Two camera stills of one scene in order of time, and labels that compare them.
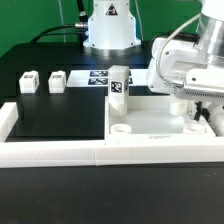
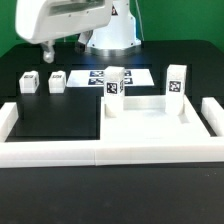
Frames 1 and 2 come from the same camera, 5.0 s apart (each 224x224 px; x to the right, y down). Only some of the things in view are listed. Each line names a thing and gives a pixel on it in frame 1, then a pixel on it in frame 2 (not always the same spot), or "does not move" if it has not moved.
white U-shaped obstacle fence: x=66 y=153 does not move
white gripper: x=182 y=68 to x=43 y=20
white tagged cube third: x=57 y=82 does not move
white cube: x=29 y=82 does not move
